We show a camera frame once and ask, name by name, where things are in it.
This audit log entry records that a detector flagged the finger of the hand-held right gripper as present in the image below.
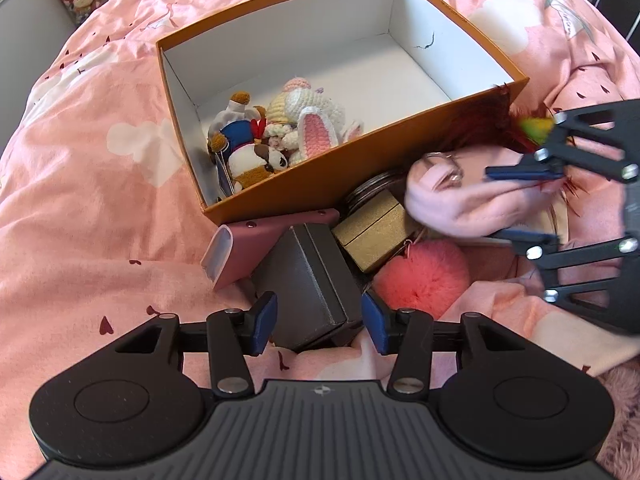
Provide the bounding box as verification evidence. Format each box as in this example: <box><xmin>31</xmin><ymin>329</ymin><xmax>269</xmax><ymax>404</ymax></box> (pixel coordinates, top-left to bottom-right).
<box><xmin>484</xmin><ymin>101</ymin><xmax>640</xmax><ymax>184</ymax></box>
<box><xmin>499</xmin><ymin>230</ymin><xmax>640</xmax><ymax>312</ymax></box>

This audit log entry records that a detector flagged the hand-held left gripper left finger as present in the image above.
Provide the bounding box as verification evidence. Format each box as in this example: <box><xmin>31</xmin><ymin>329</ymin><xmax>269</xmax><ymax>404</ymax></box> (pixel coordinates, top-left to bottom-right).
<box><xmin>116</xmin><ymin>291</ymin><xmax>279</xmax><ymax>397</ymax></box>

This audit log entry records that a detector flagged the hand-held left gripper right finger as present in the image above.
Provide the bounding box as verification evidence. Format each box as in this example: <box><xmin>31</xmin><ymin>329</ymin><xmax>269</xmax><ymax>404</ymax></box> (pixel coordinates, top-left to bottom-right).
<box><xmin>361</xmin><ymin>291</ymin><xmax>522</xmax><ymax>397</ymax></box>

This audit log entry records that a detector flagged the red feather toy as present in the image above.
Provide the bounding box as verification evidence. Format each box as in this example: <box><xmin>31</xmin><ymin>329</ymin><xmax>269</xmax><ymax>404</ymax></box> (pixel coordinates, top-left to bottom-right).
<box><xmin>440</xmin><ymin>85</ymin><xmax>591</xmax><ymax>211</ymax></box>

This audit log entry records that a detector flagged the black box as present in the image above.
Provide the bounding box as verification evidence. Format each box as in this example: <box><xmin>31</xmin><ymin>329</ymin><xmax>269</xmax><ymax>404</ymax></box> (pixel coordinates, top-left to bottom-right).
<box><xmin>250</xmin><ymin>224</ymin><xmax>363</xmax><ymax>352</ymax></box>

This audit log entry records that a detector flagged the pink fluffy pompom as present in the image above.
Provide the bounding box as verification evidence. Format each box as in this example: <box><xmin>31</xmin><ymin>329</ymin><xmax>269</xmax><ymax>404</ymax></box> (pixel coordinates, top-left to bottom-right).
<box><xmin>372</xmin><ymin>240</ymin><xmax>471</xmax><ymax>321</ymax></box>

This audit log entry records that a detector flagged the pink plush pouch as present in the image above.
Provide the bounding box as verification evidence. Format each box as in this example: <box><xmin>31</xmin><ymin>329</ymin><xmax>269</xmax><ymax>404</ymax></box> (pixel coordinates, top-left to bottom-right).
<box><xmin>404</xmin><ymin>147</ymin><xmax>551</xmax><ymax>238</ymax></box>

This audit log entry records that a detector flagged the pink case with clear cap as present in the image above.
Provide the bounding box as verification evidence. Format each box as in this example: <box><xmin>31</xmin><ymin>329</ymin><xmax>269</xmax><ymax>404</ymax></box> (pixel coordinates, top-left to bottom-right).
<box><xmin>201</xmin><ymin>208</ymin><xmax>341</xmax><ymax>292</ymax></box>

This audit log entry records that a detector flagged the gold box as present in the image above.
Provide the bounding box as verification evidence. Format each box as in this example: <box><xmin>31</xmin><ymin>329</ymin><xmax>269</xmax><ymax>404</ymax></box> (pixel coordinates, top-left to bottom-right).
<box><xmin>332</xmin><ymin>195</ymin><xmax>421</xmax><ymax>273</ymax></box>

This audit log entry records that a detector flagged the round metal tin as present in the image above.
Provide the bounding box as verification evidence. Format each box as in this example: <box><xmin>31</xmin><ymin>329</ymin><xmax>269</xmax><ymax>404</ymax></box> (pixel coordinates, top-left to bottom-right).
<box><xmin>345</xmin><ymin>170</ymin><xmax>408</xmax><ymax>208</ymax></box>

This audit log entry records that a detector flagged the orange cardboard box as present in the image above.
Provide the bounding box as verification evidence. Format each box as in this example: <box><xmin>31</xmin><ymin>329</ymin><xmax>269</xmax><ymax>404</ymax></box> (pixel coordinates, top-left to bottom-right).
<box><xmin>156</xmin><ymin>0</ymin><xmax>530</xmax><ymax>226</ymax></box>

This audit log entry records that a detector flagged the purple fluffy rug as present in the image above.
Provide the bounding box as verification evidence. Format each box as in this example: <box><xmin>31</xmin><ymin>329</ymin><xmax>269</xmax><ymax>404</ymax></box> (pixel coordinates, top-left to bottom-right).
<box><xmin>595</xmin><ymin>365</ymin><xmax>640</xmax><ymax>480</ymax></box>

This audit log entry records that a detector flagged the brown dog plush toy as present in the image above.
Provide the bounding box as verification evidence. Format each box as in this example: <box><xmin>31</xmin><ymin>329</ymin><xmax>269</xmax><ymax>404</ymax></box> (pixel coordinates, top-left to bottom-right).
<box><xmin>225</xmin><ymin>142</ymin><xmax>291</xmax><ymax>191</ymax></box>

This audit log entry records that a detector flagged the duck plush toy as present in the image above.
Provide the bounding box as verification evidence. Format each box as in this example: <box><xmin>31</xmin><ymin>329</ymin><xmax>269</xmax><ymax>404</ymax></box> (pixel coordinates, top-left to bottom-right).
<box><xmin>207</xmin><ymin>91</ymin><xmax>268</xmax><ymax>161</ymax></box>

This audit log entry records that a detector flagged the pink printed blanket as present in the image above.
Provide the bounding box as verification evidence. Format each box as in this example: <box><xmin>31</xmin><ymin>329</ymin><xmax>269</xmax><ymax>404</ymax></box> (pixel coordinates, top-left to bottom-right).
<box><xmin>0</xmin><ymin>0</ymin><xmax>640</xmax><ymax>480</ymax></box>

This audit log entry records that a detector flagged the crochet bunny toy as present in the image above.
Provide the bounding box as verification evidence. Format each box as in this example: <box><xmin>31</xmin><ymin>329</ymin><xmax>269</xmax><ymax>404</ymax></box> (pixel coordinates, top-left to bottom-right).
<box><xmin>265</xmin><ymin>76</ymin><xmax>363</xmax><ymax>163</ymax></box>

